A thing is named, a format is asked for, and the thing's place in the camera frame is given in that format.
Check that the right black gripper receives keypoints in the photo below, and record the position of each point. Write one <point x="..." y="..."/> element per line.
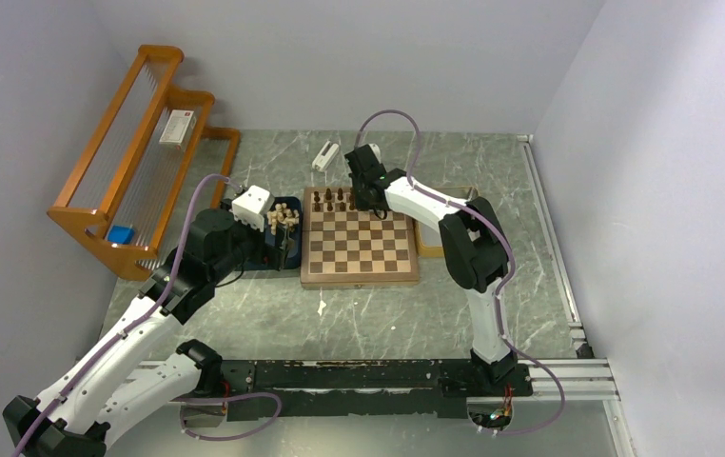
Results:
<point x="360" y="204"/>

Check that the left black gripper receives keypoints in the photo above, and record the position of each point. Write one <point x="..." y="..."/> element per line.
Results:
<point x="272" y="256"/>

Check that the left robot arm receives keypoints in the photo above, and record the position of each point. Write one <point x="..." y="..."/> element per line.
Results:
<point x="94" y="404"/>

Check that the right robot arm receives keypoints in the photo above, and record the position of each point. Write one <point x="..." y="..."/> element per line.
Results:
<point x="475" y="249"/>

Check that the light wooden chess pieces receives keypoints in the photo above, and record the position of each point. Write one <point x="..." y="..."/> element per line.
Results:
<point x="282" y="218"/>

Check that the wooden chess board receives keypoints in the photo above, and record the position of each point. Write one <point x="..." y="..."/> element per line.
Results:
<point x="356" y="249"/>

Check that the blue plastic tray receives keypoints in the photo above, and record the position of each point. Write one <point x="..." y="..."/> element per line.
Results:
<point x="294" y="237"/>

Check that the white plastic clip device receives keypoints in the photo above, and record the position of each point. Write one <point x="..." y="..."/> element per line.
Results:
<point x="325" y="156"/>

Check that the yellow metal tin tray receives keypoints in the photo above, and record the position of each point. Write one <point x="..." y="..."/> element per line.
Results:
<point x="428" y="241"/>

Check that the blue small box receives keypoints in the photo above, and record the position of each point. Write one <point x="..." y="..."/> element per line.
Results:
<point x="121" y="235"/>

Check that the orange wooden rack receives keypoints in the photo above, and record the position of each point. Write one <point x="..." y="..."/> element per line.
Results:
<point x="124" y="177"/>

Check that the white red small box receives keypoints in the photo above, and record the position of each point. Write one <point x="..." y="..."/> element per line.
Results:
<point x="178" y="129"/>

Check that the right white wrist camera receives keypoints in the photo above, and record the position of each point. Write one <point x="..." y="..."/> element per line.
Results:
<point x="376" y="150"/>

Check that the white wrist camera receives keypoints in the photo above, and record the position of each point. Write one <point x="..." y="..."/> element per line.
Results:
<point x="251" y="207"/>
<point x="376" y="150"/>

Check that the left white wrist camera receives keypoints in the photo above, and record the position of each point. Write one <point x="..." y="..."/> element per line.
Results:
<point x="251" y="207"/>

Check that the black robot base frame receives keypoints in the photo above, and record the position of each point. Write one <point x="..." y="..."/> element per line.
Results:
<point x="446" y="388"/>

